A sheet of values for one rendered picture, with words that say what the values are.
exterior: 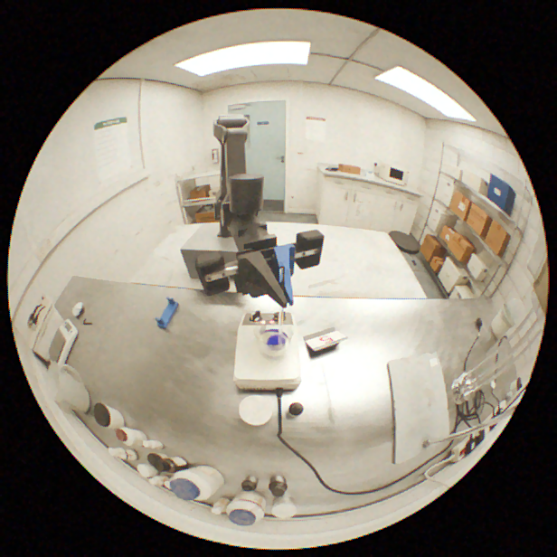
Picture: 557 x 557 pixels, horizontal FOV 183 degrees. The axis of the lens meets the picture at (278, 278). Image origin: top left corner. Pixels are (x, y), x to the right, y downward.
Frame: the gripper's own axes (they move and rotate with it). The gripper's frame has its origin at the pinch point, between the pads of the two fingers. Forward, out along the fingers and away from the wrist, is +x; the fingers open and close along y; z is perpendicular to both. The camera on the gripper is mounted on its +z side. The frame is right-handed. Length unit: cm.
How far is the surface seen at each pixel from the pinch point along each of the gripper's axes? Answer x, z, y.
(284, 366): 4.8, 16.7, 0.6
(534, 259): 24.5, -16.8, -25.9
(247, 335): -4.2, 16.8, 4.8
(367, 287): -10.1, 25.7, -36.8
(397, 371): 17.9, 24.4, -25.1
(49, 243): -74, -7, 118
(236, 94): -303, -104, -54
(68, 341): -21, 23, 82
